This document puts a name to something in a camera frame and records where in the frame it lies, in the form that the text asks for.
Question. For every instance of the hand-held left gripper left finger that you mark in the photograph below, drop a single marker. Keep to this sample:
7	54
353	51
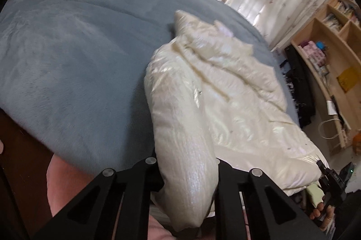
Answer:
135	180

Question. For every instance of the blue toy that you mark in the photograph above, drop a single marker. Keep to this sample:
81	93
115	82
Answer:
321	46

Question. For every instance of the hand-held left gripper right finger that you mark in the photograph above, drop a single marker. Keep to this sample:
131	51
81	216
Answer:
237	186

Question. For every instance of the black long bag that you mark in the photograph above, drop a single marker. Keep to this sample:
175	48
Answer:
299	73

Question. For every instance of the pink drawer box set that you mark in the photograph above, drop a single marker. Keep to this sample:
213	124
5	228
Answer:
313	52

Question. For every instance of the orange round object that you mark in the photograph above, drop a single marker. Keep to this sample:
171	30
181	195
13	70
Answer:
356	142

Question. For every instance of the row of books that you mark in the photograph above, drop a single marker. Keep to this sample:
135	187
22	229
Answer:
344	6

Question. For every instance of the yellow cloth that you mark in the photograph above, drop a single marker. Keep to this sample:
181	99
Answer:
348	79

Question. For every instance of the white paper sheet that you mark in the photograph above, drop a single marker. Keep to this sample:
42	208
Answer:
331	107

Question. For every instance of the bed with grey-blue cover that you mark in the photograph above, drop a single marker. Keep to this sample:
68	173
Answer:
70	59

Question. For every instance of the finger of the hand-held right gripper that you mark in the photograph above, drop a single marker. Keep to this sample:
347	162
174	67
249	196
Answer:
334	183

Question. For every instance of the person's right hand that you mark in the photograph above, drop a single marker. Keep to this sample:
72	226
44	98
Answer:
328	217

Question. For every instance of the light green cloth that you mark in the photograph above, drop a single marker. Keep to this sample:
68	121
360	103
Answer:
314	192

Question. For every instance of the wooden shelf desk unit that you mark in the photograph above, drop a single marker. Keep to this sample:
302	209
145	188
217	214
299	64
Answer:
324	31

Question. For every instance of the white shiny puffer jacket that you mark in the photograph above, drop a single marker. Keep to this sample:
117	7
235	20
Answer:
225	102

